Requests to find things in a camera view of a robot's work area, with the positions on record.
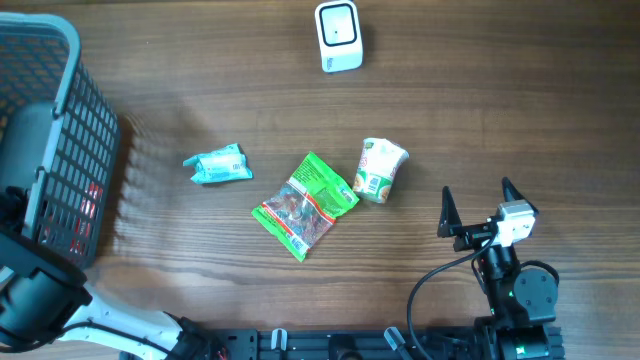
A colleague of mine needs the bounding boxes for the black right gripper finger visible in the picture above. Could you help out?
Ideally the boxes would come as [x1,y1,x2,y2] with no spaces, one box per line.
[437,186,462,238]
[501,177,539,215]

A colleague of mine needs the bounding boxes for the instant noodle cup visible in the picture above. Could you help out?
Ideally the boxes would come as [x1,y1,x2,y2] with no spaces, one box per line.
[352,138,409,204]

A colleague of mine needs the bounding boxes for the green gummy candy bag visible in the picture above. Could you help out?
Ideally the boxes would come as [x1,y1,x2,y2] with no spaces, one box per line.
[252,152,359,262]

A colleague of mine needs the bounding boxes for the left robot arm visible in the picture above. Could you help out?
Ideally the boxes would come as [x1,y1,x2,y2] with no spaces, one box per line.
[1,187,226,359]

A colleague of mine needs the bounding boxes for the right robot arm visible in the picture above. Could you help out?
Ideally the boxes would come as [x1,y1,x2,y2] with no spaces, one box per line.
[437,178,560,359]

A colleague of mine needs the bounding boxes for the white barcode scanner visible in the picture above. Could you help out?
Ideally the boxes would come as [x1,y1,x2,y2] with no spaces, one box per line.
[314,0,364,73]

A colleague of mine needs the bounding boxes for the teal tissue pack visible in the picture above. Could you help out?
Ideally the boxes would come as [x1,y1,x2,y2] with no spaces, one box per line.
[183,143,253,185]

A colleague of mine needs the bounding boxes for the grey plastic basket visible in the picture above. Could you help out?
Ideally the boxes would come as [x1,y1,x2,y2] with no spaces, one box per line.
[1,12,121,269]

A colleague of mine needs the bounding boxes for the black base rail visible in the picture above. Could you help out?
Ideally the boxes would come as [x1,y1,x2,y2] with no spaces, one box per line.
[119,325,566,360]

